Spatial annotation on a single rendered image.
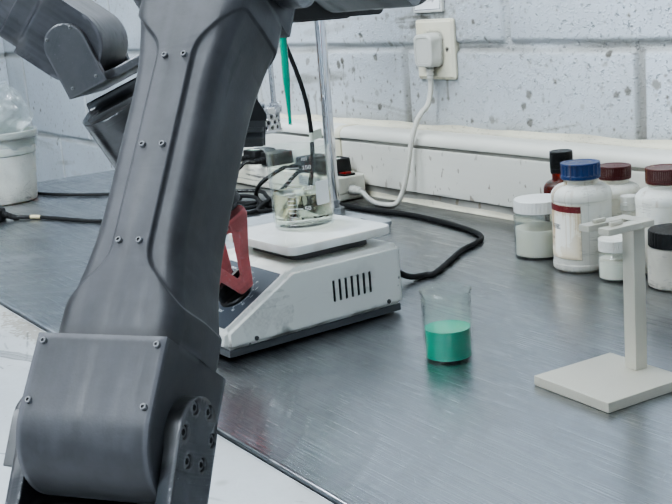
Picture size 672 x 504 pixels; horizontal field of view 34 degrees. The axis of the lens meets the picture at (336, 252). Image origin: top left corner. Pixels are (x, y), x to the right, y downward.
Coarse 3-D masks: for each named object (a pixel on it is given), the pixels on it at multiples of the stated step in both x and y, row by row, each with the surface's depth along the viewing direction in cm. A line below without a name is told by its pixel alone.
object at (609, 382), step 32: (608, 224) 81; (640, 224) 80; (640, 256) 82; (640, 288) 83; (640, 320) 83; (640, 352) 84; (544, 384) 84; (576, 384) 82; (608, 384) 82; (640, 384) 81
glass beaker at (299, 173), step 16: (288, 144) 110; (304, 144) 110; (320, 144) 109; (272, 160) 106; (288, 160) 104; (304, 160) 104; (320, 160) 105; (272, 176) 106; (288, 176) 105; (304, 176) 105; (320, 176) 105; (272, 192) 107; (288, 192) 105; (304, 192) 105; (320, 192) 106; (272, 208) 108; (288, 208) 106; (304, 208) 105; (320, 208) 106; (288, 224) 106; (304, 224) 106; (320, 224) 106
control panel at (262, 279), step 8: (232, 264) 105; (256, 272) 101; (264, 272) 101; (272, 272) 100; (256, 280) 100; (264, 280) 99; (272, 280) 99; (256, 288) 99; (264, 288) 98; (248, 296) 99; (256, 296) 98; (240, 304) 98; (248, 304) 97; (224, 312) 98; (232, 312) 98; (240, 312) 97; (224, 320) 97; (232, 320) 97; (224, 328) 96
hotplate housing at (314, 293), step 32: (256, 256) 105; (288, 256) 103; (320, 256) 103; (352, 256) 103; (384, 256) 105; (288, 288) 99; (320, 288) 101; (352, 288) 103; (384, 288) 105; (256, 320) 97; (288, 320) 99; (320, 320) 101; (352, 320) 104; (224, 352) 97
